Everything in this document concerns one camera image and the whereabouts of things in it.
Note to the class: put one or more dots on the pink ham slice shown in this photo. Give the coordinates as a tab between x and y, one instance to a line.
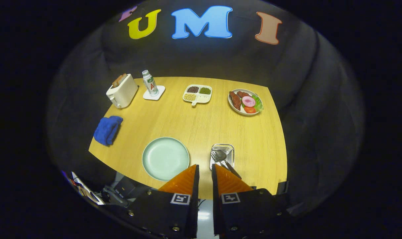
248	101

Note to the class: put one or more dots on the white square coaster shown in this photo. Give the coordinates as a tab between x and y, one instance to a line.
160	89

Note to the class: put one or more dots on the black table clamp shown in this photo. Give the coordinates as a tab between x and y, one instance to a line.
282	188

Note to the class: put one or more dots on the pile of yellow soybeans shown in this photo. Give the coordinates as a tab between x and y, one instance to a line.
189	97

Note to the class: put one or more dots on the small plastic drink bottle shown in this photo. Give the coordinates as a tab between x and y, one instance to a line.
150	84

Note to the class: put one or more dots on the green lettuce leaf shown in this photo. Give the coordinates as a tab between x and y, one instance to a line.
258	103

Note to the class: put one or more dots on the pile of dark brown beans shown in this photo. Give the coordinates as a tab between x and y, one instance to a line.
192	89

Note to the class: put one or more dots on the white round food plate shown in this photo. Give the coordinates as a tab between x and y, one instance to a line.
254	92

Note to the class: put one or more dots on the small brown sausage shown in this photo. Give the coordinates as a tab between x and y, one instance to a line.
243	94

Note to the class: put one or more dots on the pale green round plate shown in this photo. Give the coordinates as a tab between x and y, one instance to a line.
164	157

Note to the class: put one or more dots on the brown toast slice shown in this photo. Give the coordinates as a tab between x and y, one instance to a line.
116	82
122	77

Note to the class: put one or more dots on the white toaster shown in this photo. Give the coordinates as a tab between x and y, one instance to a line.
124	93

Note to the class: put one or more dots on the pile of green beans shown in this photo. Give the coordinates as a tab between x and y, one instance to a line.
205	90

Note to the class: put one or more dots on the white divided dish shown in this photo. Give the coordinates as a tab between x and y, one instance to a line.
205	98

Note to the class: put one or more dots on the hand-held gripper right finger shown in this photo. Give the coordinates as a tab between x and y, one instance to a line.
215	189

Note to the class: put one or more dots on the large brown sausage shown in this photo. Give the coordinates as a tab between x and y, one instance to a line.
235	100

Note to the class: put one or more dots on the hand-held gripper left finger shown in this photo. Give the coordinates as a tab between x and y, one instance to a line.
195	186

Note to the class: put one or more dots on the red tomato slice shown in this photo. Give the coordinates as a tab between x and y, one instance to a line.
249	110

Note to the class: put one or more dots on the laptop with colourful screen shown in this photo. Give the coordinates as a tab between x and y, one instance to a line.
88	196

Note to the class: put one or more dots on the blue folded towel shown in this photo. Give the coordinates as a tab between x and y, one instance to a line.
106	131

